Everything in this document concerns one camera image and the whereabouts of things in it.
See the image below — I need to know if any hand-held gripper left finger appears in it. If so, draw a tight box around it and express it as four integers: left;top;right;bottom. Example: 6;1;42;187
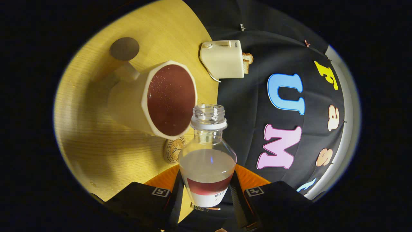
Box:
103;164;185;231

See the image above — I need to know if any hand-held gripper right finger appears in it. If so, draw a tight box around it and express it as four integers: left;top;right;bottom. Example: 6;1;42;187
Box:
229;164;314;231

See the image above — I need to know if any clear juice bottle red label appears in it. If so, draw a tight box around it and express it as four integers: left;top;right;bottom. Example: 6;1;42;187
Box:
178;104;238;208

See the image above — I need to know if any round cork coaster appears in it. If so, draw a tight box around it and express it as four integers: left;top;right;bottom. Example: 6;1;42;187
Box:
163;137;186;165

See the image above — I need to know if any cream cup with wooden handle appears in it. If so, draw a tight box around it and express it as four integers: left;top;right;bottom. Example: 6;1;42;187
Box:
108;36;197;140

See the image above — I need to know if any wooden table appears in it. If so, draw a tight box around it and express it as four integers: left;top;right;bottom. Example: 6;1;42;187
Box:
53;0;219;223

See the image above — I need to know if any black backdrop cloth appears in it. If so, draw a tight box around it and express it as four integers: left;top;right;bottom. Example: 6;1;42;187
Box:
177;0;346;232

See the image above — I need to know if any cream toaster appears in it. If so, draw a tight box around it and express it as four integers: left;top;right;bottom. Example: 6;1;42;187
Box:
200;40;245;79

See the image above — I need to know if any white toaster cable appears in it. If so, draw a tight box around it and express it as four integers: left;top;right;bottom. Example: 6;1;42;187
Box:
206;69;222;83

